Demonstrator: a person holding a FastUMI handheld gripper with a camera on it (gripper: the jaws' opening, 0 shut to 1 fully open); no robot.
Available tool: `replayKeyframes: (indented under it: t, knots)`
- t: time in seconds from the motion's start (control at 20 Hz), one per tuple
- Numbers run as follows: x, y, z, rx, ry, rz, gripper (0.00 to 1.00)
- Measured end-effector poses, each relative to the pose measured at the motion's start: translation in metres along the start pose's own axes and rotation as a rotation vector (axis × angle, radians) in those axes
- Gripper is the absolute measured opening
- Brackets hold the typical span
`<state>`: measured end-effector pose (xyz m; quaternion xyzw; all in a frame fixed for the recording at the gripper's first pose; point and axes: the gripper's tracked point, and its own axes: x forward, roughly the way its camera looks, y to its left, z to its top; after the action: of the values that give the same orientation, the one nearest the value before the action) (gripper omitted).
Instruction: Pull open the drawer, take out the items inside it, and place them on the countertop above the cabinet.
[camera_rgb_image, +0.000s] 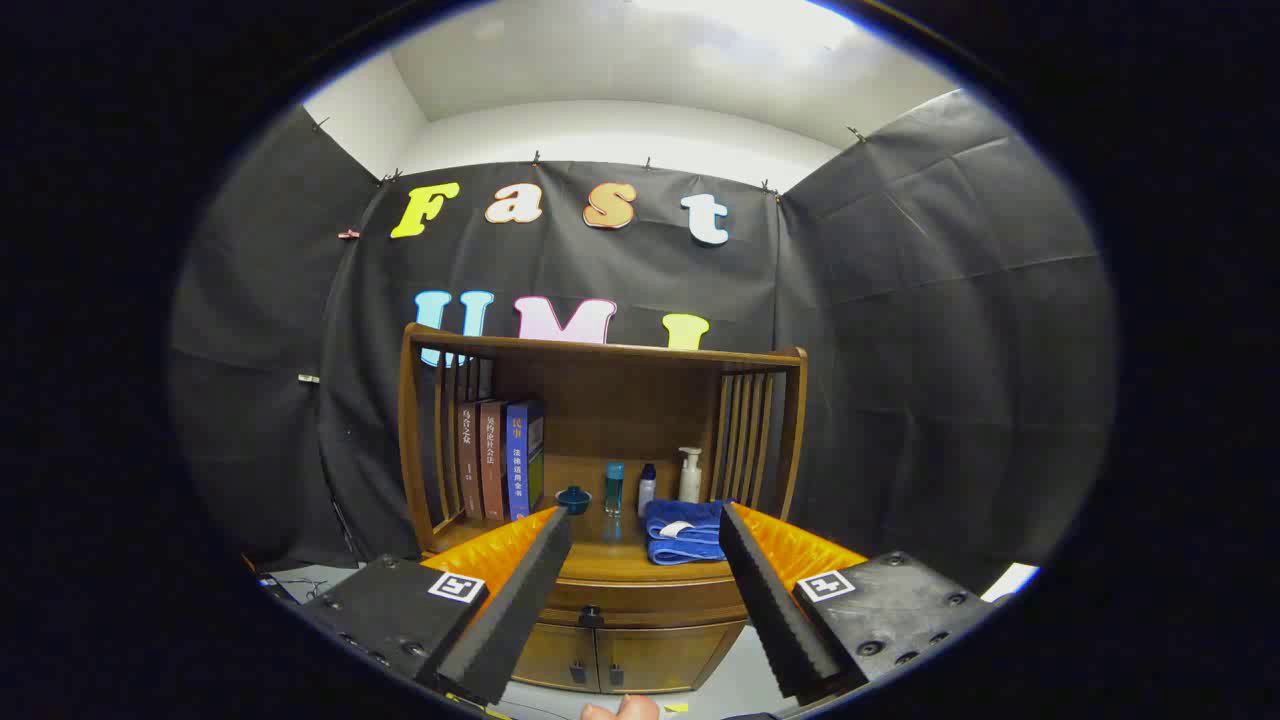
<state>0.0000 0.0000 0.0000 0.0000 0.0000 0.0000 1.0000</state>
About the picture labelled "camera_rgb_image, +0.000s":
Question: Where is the wooden cabinet door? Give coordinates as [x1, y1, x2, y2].
[597, 622, 746, 693]
[515, 622, 601, 693]

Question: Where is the wooden cabinet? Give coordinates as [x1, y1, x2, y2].
[398, 322, 809, 696]

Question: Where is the wooden drawer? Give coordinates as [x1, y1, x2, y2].
[545, 578, 746, 629]

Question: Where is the blue book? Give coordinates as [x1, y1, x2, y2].
[505, 400, 546, 521]

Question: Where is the wooden countertop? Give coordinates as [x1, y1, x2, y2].
[422, 455, 791, 584]

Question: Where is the white object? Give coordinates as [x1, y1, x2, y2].
[980, 562, 1041, 603]

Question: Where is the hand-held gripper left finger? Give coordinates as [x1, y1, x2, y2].
[300, 505, 573, 706]

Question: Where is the reddish brown book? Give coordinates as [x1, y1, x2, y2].
[480, 400, 509, 521]

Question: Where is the black backdrop cloth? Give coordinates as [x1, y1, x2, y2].
[168, 90, 1119, 591]

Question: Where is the blue folded towel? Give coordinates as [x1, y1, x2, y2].
[643, 498, 731, 566]

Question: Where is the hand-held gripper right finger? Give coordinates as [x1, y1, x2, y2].
[718, 502, 1001, 701]

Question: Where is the dark brown book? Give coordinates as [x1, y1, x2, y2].
[458, 400, 486, 521]

